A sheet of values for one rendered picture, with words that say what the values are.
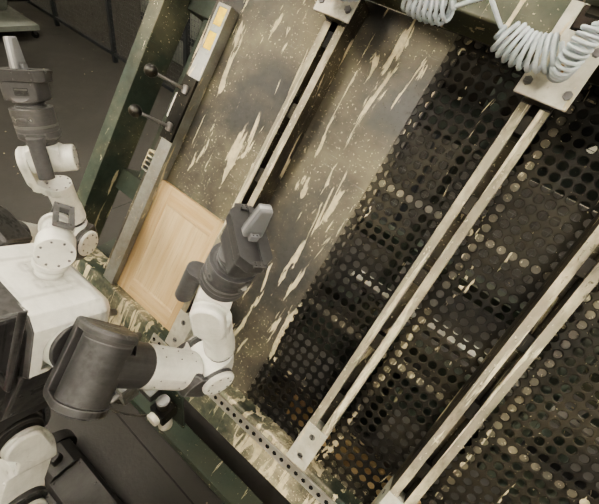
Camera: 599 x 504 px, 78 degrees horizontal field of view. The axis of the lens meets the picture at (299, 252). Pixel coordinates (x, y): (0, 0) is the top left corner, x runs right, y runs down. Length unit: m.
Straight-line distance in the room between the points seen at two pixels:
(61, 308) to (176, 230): 0.54
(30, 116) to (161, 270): 0.55
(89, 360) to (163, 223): 0.65
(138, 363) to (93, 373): 0.08
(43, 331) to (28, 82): 0.54
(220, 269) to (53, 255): 0.32
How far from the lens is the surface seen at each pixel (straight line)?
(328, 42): 1.04
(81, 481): 1.90
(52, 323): 0.80
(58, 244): 0.80
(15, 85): 1.08
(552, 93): 0.89
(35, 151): 1.05
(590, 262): 0.90
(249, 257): 0.56
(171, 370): 0.84
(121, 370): 0.76
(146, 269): 1.35
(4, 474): 1.30
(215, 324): 0.72
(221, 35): 1.26
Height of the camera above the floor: 1.97
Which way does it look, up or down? 42 degrees down
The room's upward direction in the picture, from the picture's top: 16 degrees clockwise
